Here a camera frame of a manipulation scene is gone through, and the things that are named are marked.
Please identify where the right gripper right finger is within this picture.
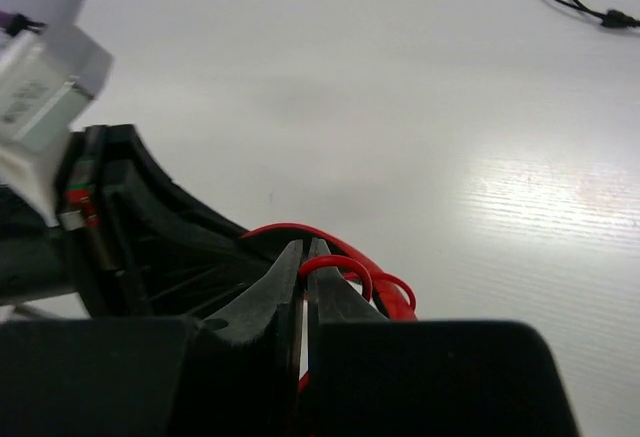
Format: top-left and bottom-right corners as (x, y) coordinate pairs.
(305, 267), (579, 436)

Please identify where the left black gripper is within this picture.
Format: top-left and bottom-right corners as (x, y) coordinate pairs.
(1, 125), (289, 317)

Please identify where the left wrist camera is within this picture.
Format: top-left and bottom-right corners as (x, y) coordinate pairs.
(1, 23), (113, 227)

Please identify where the red headphone cable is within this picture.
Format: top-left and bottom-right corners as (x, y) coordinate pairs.
(239, 222), (417, 398)

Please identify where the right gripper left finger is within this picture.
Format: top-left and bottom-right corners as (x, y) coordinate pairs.
(1, 240), (304, 436)

